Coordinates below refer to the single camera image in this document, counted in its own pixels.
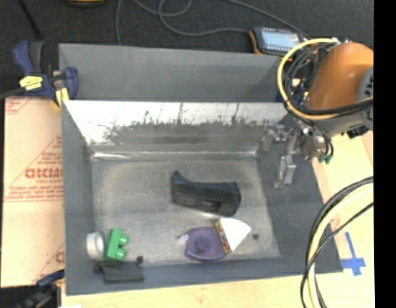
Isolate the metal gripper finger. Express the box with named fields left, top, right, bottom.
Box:
left=273, top=139, right=298, bottom=189
left=257, top=125, right=295, bottom=160

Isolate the white cone with patterned band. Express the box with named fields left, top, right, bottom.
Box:
left=214, top=217, right=253, bottom=255

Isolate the black curved block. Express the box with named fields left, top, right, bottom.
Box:
left=170, top=170, right=242, bottom=218

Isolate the purple round plastic object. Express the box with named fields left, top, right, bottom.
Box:
left=177, top=226, right=231, bottom=263

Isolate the grey metal bin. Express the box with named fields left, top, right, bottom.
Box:
left=58, top=43, right=343, bottom=295

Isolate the green toy building block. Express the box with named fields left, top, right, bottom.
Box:
left=103, top=228, right=130, bottom=262

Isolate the black flat rectangular pad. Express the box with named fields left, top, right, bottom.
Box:
left=93, top=255, right=145, bottom=284

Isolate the brown cardboard board red print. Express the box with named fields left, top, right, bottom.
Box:
left=0, top=96, right=66, bottom=289

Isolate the black cylinder on white bracket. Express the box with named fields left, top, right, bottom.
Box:
left=346, top=125, right=369, bottom=140

